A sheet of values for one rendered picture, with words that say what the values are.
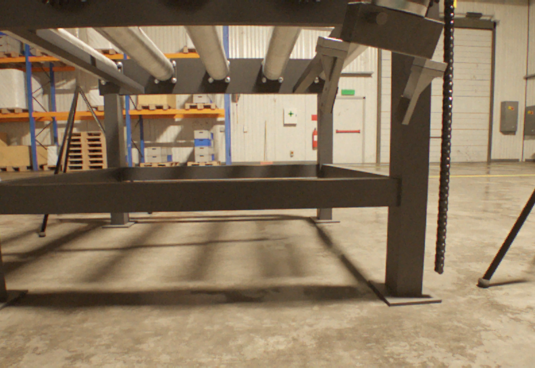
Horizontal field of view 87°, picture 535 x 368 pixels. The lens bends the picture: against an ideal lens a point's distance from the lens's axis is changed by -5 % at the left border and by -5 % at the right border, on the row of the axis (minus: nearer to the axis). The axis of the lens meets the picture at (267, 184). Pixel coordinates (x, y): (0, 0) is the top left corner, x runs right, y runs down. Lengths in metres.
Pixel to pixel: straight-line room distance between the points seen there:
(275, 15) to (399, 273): 0.76
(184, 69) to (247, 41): 8.64
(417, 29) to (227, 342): 0.68
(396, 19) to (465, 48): 12.21
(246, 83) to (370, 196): 1.13
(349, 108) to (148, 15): 9.69
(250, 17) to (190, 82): 1.00
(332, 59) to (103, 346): 0.72
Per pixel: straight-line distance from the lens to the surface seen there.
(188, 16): 0.87
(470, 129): 12.39
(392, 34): 0.48
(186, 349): 0.73
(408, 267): 0.93
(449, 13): 0.95
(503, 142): 13.33
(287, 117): 9.78
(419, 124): 0.88
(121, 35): 1.20
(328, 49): 0.45
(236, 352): 0.71
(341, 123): 10.25
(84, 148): 9.11
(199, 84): 1.79
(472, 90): 12.55
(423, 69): 0.52
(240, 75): 1.78
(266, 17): 0.86
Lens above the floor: 0.41
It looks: 6 degrees down
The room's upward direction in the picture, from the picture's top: 1 degrees counter-clockwise
